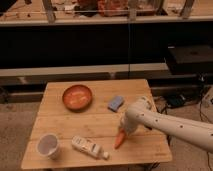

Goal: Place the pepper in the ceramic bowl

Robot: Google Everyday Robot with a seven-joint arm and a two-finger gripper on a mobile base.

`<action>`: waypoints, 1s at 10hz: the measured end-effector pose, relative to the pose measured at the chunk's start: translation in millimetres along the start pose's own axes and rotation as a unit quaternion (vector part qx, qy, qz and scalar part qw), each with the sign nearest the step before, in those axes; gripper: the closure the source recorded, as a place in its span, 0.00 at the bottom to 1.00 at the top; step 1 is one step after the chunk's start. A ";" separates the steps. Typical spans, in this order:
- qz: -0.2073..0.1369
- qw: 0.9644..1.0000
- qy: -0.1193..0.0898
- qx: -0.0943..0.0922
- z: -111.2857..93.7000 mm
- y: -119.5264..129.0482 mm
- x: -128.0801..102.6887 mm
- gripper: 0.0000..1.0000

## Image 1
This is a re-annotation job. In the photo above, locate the black floor cable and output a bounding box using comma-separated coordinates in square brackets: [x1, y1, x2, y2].
[197, 73, 213, 171]

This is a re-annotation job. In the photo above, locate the orange ceramic bowl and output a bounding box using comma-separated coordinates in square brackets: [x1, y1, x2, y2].
[62, 84, 93, 111]

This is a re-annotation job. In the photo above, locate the white plastic cup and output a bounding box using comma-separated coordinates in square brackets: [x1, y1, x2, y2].
[36, 134, 60, 160]

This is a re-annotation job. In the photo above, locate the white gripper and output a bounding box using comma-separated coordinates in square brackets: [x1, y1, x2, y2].
[120, 117, 137, 135]

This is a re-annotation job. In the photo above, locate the black box on shelf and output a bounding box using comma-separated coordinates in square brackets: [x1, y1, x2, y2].
[165, 45, 213, 75]

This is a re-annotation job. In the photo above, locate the blue sponge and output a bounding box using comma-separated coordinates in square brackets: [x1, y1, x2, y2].
[108, 96, 124, 112]

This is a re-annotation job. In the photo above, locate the wooden table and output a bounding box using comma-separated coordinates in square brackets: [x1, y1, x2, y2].
[21, 79, 172, 169]

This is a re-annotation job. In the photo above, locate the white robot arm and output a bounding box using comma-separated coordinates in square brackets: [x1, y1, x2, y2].
[120, 98, 213, 153]

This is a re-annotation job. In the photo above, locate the white plastic bottle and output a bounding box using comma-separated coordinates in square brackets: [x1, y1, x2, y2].
[71, 136, 109, 160]

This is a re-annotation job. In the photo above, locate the long wooden shelf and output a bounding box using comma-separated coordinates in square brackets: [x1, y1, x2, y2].
[0, 0, 213, 27]

